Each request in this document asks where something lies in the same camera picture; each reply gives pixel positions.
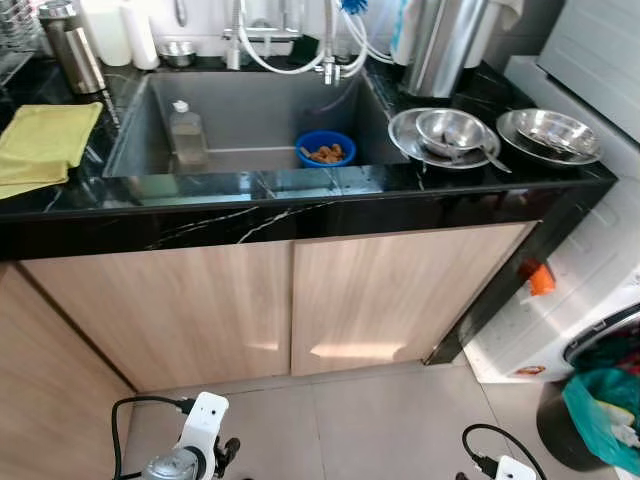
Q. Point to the small steel bowl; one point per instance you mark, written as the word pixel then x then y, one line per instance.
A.
pixel 178 55

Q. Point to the white spray bottle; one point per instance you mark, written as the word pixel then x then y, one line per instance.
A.
pixel 105 35

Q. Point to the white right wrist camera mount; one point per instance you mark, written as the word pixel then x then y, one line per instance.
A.
pixel 514 468

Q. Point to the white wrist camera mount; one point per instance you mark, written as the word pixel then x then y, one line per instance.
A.
pixel 514 468
pixel 203 420

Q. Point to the wooden cabinet door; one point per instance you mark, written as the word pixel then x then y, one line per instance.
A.
pixel 40 400
pixel 400 300
pixel 160 310

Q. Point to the yellow cloth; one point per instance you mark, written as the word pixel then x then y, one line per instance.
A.
pixel 45 140

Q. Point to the white washing machine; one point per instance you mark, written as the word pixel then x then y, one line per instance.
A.
pixel 590 250

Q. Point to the round steel plate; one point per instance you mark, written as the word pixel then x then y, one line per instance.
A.
pixel 520 135
pixel 405 140

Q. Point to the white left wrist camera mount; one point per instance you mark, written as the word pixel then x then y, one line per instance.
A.
pixel 203 420

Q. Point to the white water filter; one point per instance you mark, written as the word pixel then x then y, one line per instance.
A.
pixel 405 40

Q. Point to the steel thermos flask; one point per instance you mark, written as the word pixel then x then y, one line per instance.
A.
pixel 75 55

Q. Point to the grey kitchen sink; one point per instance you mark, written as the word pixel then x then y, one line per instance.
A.
pixel 250 120

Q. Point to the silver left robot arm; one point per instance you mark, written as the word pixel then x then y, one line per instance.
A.
pixel 175 468

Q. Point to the beige cloth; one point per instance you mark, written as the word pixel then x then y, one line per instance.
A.
pixel 505 10

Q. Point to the black trash bin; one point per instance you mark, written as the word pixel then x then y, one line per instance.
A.
pixel 555 430

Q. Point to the blue plastic bowl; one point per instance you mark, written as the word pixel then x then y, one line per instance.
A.
pixel 312 140

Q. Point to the steel knife block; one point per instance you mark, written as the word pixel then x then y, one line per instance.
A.
pixel 445 50

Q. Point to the green trash bag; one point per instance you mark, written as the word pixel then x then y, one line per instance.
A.
pixel 600 400

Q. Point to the clear dish soap bottle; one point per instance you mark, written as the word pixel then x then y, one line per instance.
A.
pixel 187 140

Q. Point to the steel kitchen faucet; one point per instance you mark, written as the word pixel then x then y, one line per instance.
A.
pixel 236 45

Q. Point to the orange food scraps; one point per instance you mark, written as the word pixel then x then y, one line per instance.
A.
pixel 325 154

